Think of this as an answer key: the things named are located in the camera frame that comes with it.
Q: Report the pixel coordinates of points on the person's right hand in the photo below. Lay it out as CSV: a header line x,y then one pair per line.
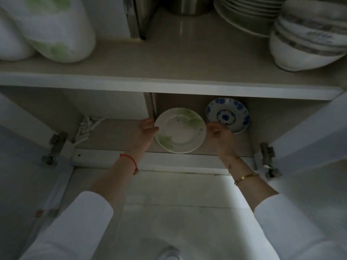
x,y
223,143

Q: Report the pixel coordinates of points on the person's left hand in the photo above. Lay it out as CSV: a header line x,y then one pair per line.
x,y
143,138

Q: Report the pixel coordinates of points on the person's left thumb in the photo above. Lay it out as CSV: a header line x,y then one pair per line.
x,y
153,129

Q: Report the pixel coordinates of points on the person's right fingers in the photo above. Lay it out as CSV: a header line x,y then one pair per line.
x,y
214,129

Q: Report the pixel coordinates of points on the white plate with green print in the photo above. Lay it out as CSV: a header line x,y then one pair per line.
x,y
179,129

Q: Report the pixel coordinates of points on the person's right forearm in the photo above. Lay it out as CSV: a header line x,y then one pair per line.
x,y
249,184

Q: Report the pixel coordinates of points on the person's left forearm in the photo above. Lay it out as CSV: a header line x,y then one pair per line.
x,y
119,175

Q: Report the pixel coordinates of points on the blue patterned white plate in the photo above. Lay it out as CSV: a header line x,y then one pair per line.
x,y
227,115

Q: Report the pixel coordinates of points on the white cabinet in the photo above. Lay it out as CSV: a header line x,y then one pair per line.
x,y
173,81

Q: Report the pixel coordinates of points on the gold bangle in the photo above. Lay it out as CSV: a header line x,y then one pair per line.
x,y
245,178

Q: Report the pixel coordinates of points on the metal cabinet hinge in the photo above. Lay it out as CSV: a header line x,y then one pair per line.
x,y
268,159
55,148

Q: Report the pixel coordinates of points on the white cabinet door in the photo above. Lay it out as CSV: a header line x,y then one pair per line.
x,y
24,186
314,148

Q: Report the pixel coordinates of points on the stack of white plates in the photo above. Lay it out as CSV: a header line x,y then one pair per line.
x,y
246,16

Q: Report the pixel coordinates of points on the stack of striped white bowls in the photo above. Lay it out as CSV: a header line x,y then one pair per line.
x,y
306,43

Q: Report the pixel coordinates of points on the stainless steel pot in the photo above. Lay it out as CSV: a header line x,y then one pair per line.
x,y
187,5

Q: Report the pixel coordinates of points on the white left sleeve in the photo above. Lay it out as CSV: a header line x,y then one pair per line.
x,y
73,230

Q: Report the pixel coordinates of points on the white sleeve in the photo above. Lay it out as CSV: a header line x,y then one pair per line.
x,y
73,230
295,230

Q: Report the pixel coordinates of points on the white right sleeve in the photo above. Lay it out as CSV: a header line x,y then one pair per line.
x,y
295,230

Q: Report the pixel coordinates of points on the large white green-printed dish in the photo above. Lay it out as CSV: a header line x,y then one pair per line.
x,y
57,27

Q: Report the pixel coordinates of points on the large plain white dish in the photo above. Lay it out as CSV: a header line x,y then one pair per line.
x,y
12,43

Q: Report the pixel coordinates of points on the metal rack frame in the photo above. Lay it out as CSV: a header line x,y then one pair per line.
x,y
138,16

